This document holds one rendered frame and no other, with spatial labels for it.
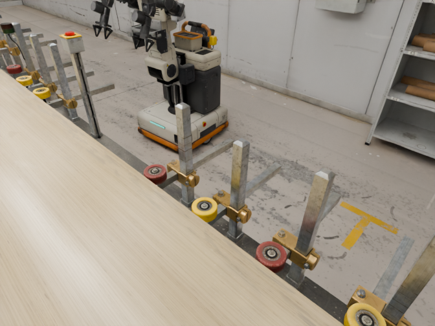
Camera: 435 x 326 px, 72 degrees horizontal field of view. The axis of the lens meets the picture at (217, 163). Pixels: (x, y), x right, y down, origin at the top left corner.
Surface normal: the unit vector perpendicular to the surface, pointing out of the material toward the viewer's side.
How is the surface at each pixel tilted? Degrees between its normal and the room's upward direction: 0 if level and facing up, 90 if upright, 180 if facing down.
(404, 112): 90
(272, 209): 0
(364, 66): 90
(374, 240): 0
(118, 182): 0
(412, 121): 90
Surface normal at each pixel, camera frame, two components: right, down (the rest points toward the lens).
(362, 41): -0.69, 0.43
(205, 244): 0.01, -0.80
